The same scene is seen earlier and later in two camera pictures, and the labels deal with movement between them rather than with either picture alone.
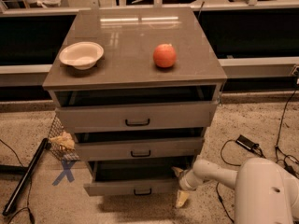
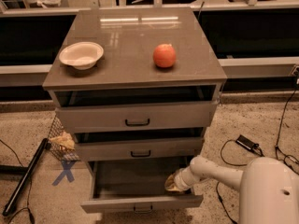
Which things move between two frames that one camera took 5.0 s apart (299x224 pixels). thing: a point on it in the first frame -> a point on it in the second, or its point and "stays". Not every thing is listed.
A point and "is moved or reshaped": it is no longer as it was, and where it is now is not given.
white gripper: (186, 180) -> (179, 181)
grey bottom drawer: (134, 178) is moved or reshaped
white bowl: (82, 55) stays
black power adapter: (247, 143) stays
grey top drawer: (138, 117) stays
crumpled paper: (64, 139) stays
